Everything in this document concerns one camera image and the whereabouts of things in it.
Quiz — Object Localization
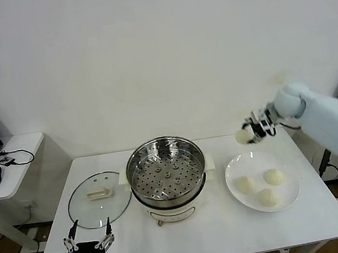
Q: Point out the round glass pot lid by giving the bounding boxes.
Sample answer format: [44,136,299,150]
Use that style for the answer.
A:
[64,168,136,232]

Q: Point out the black laptop power cable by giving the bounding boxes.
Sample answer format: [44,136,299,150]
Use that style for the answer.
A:
[316,147,338,210]

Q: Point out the thin black hub cable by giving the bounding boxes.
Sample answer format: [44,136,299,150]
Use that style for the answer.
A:
[0,146,36,169]

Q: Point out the white side desk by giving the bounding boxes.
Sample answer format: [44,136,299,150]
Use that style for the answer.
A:
[0,131,61,253]

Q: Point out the white electric cooking pot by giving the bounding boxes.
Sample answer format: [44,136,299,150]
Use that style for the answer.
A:
[123,170,221,232]

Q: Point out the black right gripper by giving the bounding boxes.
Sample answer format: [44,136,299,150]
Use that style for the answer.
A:
[238,106,279,147]

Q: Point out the white wall socket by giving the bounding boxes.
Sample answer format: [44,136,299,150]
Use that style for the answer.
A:
[23,199,39,213]

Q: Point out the small black usb hub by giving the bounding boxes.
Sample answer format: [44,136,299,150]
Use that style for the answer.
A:
[0,155,17,168]

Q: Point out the white steamed baozi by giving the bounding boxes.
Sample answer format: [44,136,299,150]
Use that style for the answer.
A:
[256,186,282,209]
[262,167,286,187]
[234,127,255,146]
[235,174,258,196]

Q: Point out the perforated steel steamer basket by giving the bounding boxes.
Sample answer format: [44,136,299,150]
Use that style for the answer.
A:
[113,131,221,213]

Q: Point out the round white plate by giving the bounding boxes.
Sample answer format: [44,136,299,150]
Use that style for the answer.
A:
[222,145,303,218]

